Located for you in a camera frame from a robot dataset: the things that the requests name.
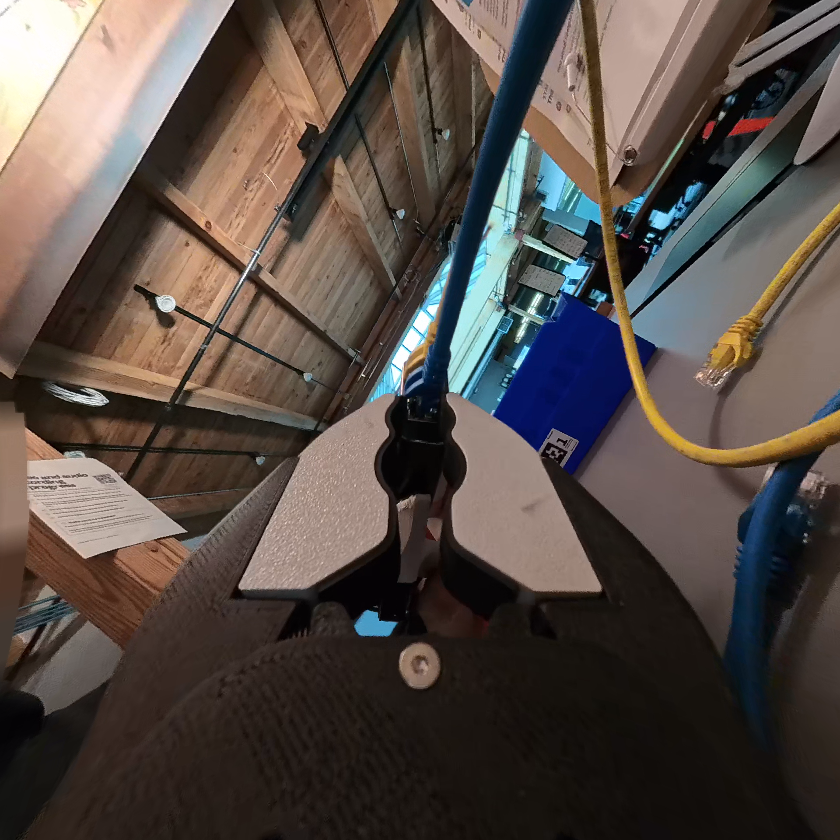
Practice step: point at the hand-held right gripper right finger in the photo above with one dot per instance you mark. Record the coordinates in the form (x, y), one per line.
(518, 512)

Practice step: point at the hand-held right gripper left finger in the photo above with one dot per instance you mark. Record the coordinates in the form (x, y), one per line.
(321, 512)

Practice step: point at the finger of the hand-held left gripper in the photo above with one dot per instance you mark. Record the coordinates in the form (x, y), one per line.
(413, 538)

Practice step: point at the grey ethernet splitter box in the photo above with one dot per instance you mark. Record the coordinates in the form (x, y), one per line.
(417, 453)

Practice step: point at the blue storage bin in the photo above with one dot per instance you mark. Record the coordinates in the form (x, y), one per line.
(577, 367)

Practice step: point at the dark-edged grey desk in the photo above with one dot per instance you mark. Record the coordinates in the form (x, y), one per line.
(709, 236)

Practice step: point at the person's left hand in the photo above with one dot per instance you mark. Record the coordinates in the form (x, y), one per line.
(453, 610)

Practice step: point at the printed paper notice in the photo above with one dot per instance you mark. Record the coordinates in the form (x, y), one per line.
(98, 505)

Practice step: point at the distant instruction board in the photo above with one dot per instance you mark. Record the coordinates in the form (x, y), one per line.
(565, 241)
(541, 280)

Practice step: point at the ceiling track lights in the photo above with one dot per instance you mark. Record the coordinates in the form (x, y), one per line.
(165, 303)

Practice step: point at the cardboard-backed instruction sheet board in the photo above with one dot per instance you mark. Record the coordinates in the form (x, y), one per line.
(656, 59)

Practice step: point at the white board stand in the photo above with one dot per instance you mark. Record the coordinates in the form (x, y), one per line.
(820, 118)

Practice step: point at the wooden post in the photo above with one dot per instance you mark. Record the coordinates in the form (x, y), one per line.
(118, 590)

